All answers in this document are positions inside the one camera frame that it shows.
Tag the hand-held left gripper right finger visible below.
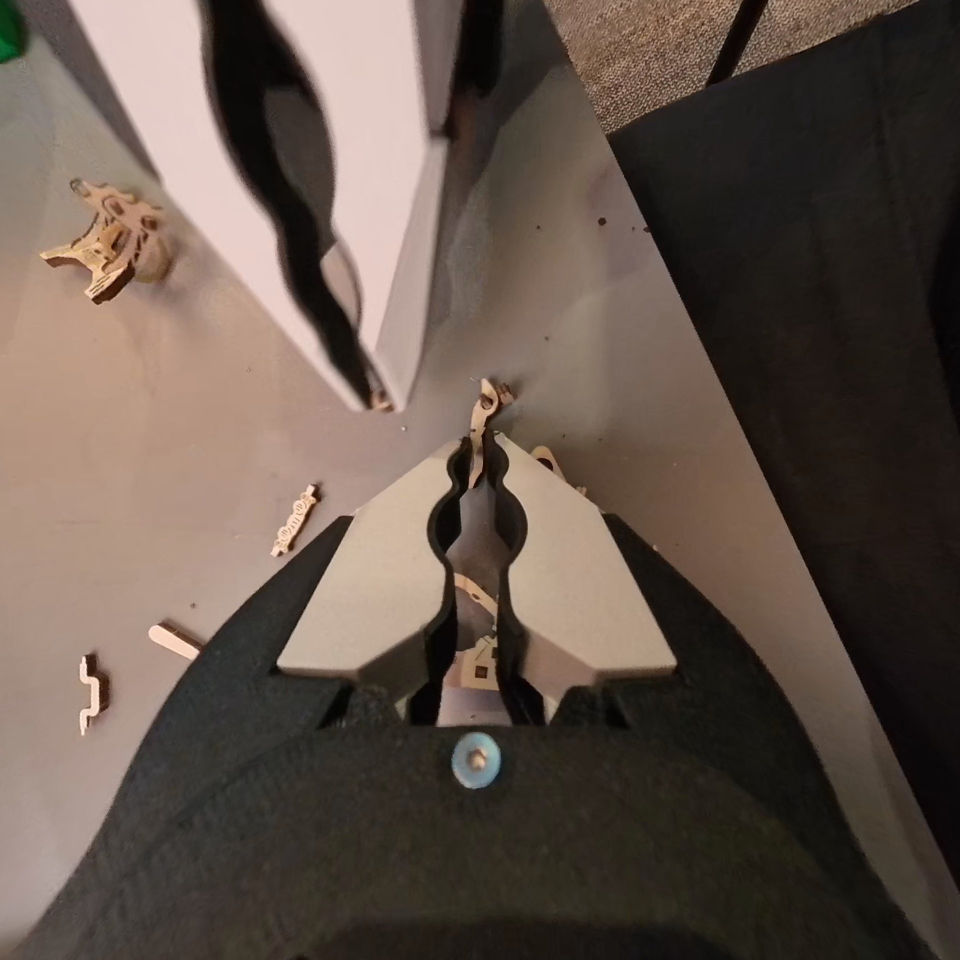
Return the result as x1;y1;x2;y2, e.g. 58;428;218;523
483;433;678;727

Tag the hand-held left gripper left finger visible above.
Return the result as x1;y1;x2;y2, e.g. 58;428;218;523
277;437;474;727

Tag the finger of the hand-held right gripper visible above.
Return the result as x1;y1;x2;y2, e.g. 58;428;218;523
67;0;395;414
288;0;468;412

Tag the wooden trigger part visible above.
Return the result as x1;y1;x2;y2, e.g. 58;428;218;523
468;378;517;492

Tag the decorated small wooden bar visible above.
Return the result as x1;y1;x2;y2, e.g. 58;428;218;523
270;483;322;558

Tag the wooden lattice assembly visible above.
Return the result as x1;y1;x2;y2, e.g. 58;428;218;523
39;178;171;307

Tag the pointed wooden stick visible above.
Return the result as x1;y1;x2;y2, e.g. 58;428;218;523
148;621;205;662

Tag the squiggle-shaped wooden part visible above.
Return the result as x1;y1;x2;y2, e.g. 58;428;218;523
78;654;112;738

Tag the person's black clothing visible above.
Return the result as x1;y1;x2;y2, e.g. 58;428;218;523
607;0;960;886

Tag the black table leg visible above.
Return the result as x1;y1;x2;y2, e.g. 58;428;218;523
705;0;768;87

